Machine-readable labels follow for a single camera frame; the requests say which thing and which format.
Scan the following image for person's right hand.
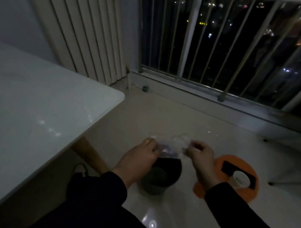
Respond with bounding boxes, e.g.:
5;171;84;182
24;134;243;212
185;140;216;179

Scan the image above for person's left hand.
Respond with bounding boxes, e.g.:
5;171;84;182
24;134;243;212
112;138;163;189

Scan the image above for clear plastic bag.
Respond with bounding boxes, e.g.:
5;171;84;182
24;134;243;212
149;134;192;161

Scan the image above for person's left forearm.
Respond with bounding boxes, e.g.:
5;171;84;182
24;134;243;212
66;171;128;228

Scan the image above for person's right forearm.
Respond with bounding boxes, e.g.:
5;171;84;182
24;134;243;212
197;174;271;228

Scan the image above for black waste bin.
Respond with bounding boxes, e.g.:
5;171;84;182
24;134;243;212
141;157;183;196

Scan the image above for orange round stool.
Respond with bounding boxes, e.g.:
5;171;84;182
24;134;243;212
193;155;259;200

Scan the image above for white paper cup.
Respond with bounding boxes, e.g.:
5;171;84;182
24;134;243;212
232;171;251;189

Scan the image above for wooden table leg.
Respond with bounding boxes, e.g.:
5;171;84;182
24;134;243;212
71;136;109;176

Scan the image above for light slipper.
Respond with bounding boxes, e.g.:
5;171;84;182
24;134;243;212
73;163;89;177

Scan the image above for metal window railing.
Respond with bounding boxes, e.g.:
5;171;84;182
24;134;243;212
138;0;301;113

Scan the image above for person's black trousers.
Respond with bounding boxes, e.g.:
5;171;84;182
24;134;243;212
29;204;147;228

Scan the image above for black stand legs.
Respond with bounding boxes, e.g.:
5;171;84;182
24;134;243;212
263;138;301;186

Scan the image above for white ribbed radiator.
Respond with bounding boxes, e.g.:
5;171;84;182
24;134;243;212
32;0;127;86

